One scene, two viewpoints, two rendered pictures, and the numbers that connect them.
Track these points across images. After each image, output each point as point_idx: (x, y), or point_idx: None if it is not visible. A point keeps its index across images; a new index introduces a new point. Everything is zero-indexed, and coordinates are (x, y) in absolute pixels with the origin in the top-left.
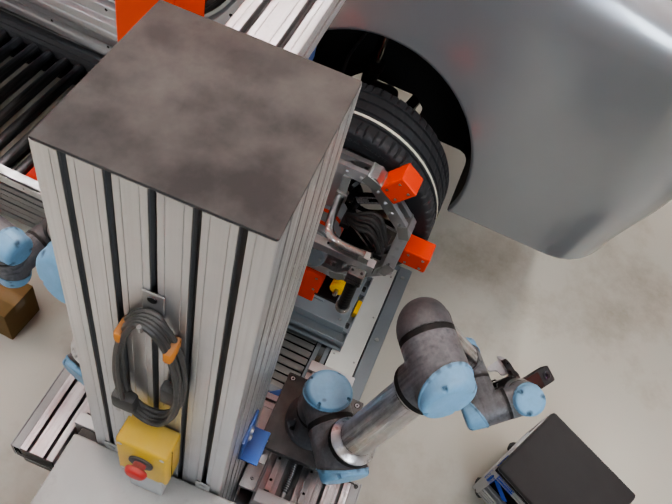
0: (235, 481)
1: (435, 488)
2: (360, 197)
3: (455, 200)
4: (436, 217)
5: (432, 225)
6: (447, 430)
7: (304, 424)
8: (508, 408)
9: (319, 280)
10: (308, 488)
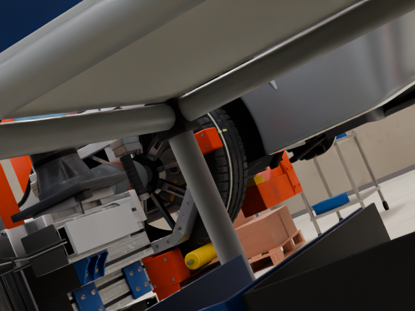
0: None
1: None
2: (149, 152)
3: (261, 139)
4: (215, 122)
5: (205, 120)
6: None
7: (36, 164)
8: None
9: (168, 259)
10: (58, 211)
